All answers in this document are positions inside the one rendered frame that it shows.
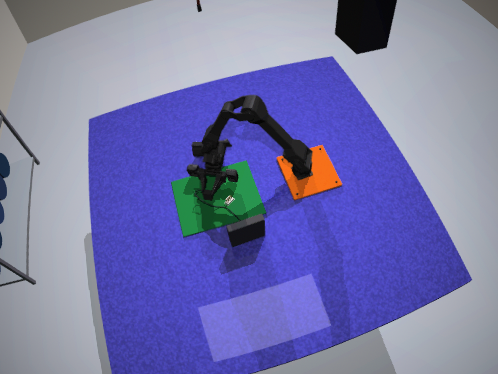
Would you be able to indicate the green circuit board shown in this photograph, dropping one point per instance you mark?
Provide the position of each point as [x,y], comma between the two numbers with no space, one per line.
[242,198]

